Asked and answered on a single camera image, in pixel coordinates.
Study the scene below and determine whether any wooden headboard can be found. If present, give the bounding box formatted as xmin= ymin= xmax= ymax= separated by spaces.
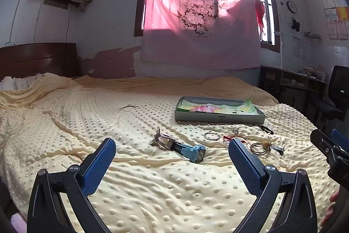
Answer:
xmin=0 ymin=43 xmax=79 ymax=81

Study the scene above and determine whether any beige claw hair clip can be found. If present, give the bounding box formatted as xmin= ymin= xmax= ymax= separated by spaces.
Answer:
xmin=149 ymin=126 xmax=175 ymax=150

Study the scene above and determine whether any group of wall certificates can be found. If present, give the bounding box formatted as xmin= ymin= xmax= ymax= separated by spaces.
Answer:
xmin=321 ymin=0 xmax=349 ymax=41

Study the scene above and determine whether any person's right hand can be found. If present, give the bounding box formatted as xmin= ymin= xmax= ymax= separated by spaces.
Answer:
xmin=321 ymin=189 xmax=340 ymax=227

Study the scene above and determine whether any small wall shelf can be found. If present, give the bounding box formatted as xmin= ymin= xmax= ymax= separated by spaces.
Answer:
xmin=303 ymin=31 xmax=322 ymax=40

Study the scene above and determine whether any black hair tie with bead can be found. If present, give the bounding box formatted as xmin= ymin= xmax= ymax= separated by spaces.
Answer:
xmin=250 ymin=141 xmax=271 ymax=155

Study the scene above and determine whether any dark wooden desk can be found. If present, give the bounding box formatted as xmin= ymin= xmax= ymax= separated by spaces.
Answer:
xmin=258 ymin=65 xmax=327 ymax=114

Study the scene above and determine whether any pink floral cloth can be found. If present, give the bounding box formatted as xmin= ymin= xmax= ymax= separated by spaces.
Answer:
xmin=140 ymin=0 xmax=263 ymax=70

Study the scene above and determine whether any red string bracelet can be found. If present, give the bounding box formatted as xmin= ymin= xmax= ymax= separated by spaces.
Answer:
xmin=222 ymin=134 xmax=247 ymax=144

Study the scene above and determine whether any white pillow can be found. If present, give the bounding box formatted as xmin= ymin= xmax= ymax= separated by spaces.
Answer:
xmin=0 ymin=76 xmax=37 ymax=91

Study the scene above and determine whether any black wall cable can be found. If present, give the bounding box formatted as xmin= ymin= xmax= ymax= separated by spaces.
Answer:
xmin=66 ymin=4 xmax=72 ymax=44

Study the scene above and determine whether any red hanging tassel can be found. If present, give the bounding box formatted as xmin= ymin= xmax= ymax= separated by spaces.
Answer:
xmin=254 ymin=0 xmax=267 ymax=35

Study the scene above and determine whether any cartoon print cloth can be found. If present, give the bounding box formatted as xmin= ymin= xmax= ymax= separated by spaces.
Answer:
xmin=178 ymin=98 xmax=258 ymax=116

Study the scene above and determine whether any blue wrist watch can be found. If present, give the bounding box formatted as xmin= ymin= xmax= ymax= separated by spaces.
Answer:
xmin=170 ymin=140 xmax=207 ymax=164

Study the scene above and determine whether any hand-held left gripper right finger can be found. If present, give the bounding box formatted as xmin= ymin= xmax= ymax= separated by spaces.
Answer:
xmin=228 ymin=138 xmax=318 ymax=233

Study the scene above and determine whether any yellow dotted blanket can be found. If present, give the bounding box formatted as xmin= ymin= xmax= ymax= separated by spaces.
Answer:
xmin=0 ymin=73 xmax=340 ymax=233

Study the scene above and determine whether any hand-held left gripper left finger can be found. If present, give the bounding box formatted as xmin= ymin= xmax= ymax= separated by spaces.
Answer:
xmin=27 ymin=137 xmax=116 ymax=233

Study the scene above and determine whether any black office chair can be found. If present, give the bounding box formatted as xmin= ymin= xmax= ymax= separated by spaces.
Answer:
xmin=309 ymin=65 xmax=349 ymax=128

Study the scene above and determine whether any grey shallow box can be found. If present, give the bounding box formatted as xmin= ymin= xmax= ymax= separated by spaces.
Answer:
xmin=174 ymin=97 xmax=266 ymax=125

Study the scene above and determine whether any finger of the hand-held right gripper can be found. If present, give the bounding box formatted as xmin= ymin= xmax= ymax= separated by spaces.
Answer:
xmin=331 ymin=128 xmax=349 ymax=150
xmin=310 ymin=129 xmax=339 ymax=160

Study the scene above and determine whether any paper wall calendar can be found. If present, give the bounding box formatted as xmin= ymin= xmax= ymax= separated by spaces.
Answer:
xmin=291 ymin=36 xmax=302 ymax=59

